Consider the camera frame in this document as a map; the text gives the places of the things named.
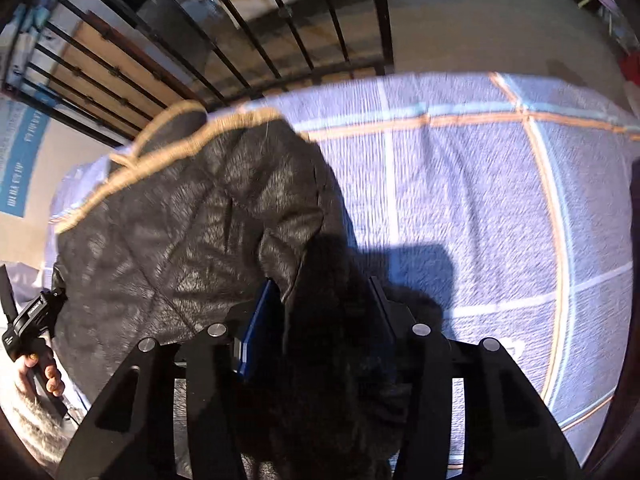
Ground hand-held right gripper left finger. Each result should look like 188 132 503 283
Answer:
55 278 279 480

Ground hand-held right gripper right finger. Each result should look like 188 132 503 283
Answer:
369 275 586 480

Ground black quilted jacket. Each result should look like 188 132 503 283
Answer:
51 101 453 480

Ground person's left forearm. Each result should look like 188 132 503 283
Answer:
0 387 72 463

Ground person's left hand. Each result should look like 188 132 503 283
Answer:
14 351 67 397

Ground blue plaid bed sheet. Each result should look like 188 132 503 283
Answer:
47 71 640 472

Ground wooden board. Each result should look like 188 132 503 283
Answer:
27 17 168 128

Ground blue white wall poster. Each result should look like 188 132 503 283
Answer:
0 96 52 219

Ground black metal bed frame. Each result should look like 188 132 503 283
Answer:
0 0 397 150

